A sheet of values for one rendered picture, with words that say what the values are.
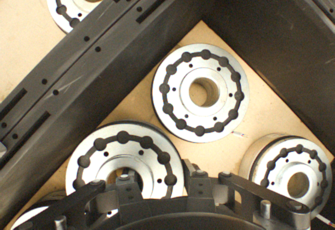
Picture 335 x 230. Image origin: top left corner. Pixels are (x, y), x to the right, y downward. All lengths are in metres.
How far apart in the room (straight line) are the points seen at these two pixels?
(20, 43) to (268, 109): 0.31
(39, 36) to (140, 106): 0.15
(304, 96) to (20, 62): 0.32
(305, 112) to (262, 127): 0.05
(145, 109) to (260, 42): 0.14
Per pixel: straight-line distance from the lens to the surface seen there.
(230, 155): 0.22
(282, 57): 0.20
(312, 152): 0.25
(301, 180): 0.25
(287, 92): 0.24
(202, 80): 0.18
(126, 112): 0.19
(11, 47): 0.26
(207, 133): 0.17
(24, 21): 0.27
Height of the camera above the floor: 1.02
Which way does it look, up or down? 85 degrees down
